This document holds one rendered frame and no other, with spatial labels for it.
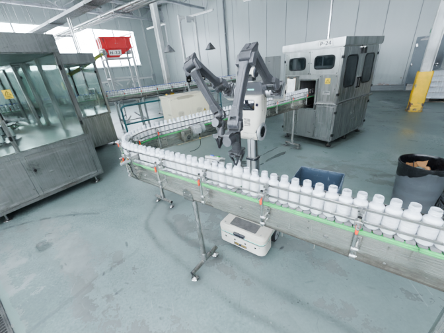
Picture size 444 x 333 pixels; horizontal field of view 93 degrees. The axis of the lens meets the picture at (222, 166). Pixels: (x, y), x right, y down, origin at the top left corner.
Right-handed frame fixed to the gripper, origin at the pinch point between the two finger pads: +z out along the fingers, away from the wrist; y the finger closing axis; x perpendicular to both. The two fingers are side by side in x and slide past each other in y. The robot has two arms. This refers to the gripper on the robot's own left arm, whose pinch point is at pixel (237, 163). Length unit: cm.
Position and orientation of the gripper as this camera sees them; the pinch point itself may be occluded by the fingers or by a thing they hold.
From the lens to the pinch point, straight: 129.1
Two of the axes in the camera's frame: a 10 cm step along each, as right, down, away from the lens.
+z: 0.9, 8.9, 4.4
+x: -8.1, -1.8, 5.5
